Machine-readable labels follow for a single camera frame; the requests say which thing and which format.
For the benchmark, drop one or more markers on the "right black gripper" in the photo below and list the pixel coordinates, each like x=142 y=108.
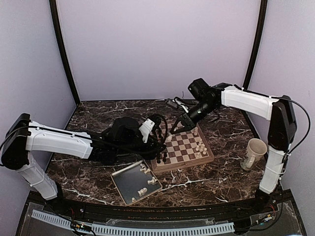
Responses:
x=187 y=121

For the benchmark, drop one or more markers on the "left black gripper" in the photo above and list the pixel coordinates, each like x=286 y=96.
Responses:
x=151 y=152

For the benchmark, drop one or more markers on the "wooden chess board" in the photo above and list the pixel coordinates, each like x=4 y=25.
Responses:
x=180 y=152

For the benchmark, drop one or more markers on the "metal tray wooden rim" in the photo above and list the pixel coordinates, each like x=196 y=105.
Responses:
x=122 y=182

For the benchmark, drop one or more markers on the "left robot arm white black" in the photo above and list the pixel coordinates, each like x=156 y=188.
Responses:
x=126 y=136

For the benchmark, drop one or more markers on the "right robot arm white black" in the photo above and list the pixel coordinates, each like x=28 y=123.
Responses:
x=277 y=110

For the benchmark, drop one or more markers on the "black chess pieces row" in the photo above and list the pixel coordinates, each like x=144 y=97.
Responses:
x=162 y=155

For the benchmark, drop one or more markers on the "white chess pieces pile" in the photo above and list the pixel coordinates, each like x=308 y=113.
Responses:
x=143 y=182

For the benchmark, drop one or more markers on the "cream white mug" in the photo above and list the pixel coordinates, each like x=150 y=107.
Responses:
x=255 y=150

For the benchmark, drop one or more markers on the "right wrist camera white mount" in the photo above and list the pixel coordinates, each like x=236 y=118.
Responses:
x=178 y=104

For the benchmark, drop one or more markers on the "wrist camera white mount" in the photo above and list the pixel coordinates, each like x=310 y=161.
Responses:
x=145 y=128
x=178 y=104

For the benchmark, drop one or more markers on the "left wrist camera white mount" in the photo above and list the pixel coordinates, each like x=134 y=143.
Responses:
x=145 y=128

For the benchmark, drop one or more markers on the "black front rail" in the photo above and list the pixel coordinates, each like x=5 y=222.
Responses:
x=237 y=210

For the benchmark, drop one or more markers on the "right black frame post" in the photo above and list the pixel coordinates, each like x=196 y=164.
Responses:
x=256 y=43

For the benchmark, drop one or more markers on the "black frame post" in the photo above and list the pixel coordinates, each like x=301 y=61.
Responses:
x=62 y=50
x=256 y=43

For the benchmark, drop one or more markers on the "left black frame post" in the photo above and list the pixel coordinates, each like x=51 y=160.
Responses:
x=62 y=50

